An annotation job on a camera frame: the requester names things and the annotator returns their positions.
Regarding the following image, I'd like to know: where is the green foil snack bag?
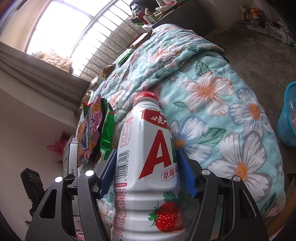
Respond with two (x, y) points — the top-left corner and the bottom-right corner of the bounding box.
(100, 98), (114, 161)

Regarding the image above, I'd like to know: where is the black bag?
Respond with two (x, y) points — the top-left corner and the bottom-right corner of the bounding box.
(129, 0), (159, 14)

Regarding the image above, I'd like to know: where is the grey curtain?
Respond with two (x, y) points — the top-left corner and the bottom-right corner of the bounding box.
(1, 43), (90, 112)

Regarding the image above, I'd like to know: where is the green snack wrapper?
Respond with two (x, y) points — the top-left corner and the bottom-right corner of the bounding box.
(116, 48), (134, 66)

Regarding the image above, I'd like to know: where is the white product box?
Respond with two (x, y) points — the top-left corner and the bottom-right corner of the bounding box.
(63, 136), (78, 178)

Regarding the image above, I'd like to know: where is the wooden stool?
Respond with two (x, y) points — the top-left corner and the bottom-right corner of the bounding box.
(266, 171), (295, 240)

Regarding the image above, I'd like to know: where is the orange noodle snack bag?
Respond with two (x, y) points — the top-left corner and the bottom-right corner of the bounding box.
(77, 95), (103, 163)

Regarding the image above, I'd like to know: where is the blue plastic waste basket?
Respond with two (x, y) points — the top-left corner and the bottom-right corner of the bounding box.
(277, 81), (295, 147)

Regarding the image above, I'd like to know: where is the crumpled gold wrapper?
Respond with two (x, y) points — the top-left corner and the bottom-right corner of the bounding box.
(101, 64), (116, 79)

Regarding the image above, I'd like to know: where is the grey cabinet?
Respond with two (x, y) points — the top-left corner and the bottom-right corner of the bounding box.
(143, 0), (232, 35)

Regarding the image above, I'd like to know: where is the white milk bottle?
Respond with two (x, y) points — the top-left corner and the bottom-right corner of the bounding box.
(111, 91), (186, 240)

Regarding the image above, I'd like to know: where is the floral teal quilt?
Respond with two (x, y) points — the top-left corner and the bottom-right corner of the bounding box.
(87, 24), (285, 219)

